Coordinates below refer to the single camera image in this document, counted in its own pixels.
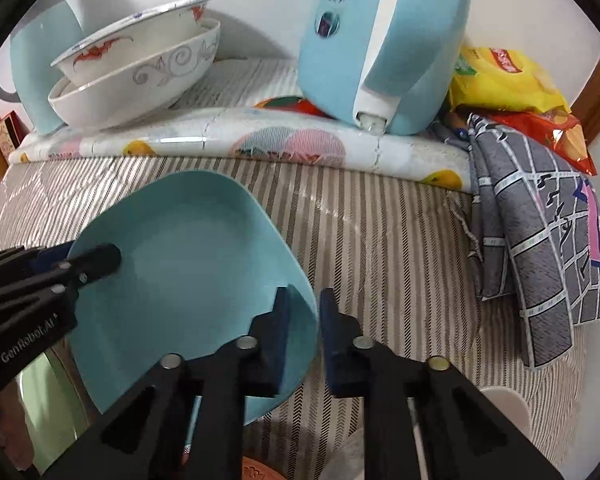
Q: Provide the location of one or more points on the striped quilted blanket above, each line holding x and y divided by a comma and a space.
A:
405, 260

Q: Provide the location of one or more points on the grey checked folded cloth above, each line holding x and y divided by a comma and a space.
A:
530, 240

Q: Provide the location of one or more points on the white bowl with grey scrolls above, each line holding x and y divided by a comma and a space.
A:
130, 100

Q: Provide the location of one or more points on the light blue thermos jug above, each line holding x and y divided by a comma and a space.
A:
40, 60

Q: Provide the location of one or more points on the brown saucer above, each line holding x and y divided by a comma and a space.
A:
262, 471

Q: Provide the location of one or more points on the white bowl with red pattern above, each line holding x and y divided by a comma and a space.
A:
145, 35

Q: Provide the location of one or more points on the yellow chip bag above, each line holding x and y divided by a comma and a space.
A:
510, 85

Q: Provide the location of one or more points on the light blue plate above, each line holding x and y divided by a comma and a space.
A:
195, 260

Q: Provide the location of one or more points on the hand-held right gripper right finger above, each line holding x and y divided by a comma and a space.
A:
330, 340

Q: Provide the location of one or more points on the patterned gift box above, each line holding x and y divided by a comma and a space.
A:
7, 132

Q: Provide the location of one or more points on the plain white bowl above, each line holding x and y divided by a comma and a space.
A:
505, 405

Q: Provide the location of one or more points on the light green plate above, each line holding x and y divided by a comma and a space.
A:
55, 410

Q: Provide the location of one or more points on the light blue electric kettle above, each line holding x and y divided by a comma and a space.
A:
405, 60

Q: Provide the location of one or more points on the fruit print table mat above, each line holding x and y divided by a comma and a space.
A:
290, 145

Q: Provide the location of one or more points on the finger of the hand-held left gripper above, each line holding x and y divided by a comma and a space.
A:
50, 256
97, 262

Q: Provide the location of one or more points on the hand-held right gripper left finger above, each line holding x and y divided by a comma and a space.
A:
280, 340

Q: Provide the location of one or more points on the red chip bag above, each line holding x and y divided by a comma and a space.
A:
565, 135

